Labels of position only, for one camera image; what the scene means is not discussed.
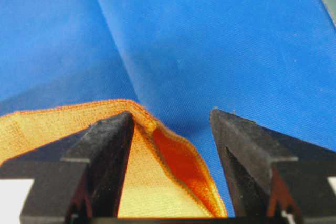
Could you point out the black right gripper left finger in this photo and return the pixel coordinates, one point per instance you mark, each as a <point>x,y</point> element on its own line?
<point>73,178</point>

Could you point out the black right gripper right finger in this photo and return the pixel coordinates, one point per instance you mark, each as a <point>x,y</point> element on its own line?
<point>273,177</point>

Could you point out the orange towel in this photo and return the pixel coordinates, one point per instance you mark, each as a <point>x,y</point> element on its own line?
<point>165,177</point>

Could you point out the blue table cloth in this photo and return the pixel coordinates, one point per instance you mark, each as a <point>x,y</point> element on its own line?
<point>271,61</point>

